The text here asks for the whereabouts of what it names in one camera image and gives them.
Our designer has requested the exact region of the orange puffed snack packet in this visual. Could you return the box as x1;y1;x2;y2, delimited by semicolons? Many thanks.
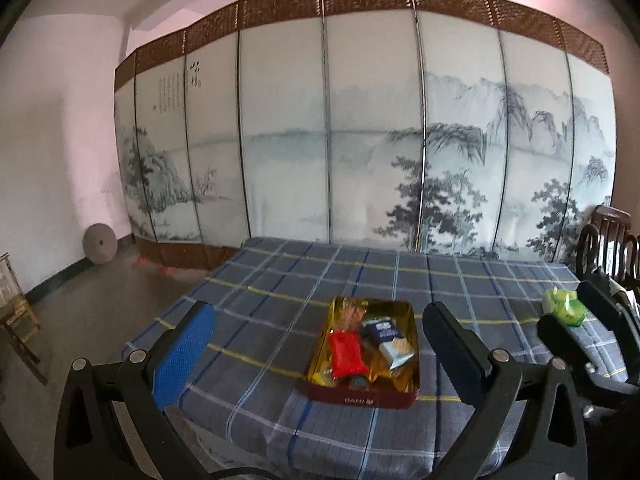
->
334;299;372;333

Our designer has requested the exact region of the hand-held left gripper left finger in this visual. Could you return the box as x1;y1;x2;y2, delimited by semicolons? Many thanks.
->
52;301;217;480

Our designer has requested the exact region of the blue plaid tablecloth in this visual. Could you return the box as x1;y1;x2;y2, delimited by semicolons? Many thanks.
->
122;236;631;480

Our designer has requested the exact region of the orange yellow snack packet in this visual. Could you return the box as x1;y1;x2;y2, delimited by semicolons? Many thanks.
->
367;355;416;392

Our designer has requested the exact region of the red snack packet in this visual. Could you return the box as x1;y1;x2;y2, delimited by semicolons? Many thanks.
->
328;330;370;378

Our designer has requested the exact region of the painted folding screen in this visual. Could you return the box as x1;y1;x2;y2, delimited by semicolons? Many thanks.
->
114;0;617;268

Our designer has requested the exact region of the small wooden stool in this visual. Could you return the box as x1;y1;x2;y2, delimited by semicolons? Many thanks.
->
0;252;49;386

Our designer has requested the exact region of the round grey stone disc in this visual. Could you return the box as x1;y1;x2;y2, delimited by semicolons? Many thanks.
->
83;224;118;265

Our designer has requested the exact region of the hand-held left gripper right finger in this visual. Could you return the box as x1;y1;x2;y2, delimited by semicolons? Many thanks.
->
422;301;588;480

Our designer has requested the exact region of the red tin box gold inside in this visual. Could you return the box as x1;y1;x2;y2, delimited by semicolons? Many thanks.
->
303;296;421;410

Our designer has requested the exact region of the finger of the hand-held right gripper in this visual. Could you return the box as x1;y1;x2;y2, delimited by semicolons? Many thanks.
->
577;280;640;381
537;314;608;396

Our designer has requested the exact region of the dark wooden chair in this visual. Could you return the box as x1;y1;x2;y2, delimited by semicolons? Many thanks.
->
592;204;635;242
575;224;640;292

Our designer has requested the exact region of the green tissue pack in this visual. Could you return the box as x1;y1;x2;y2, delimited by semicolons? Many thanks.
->
542;286;590;328

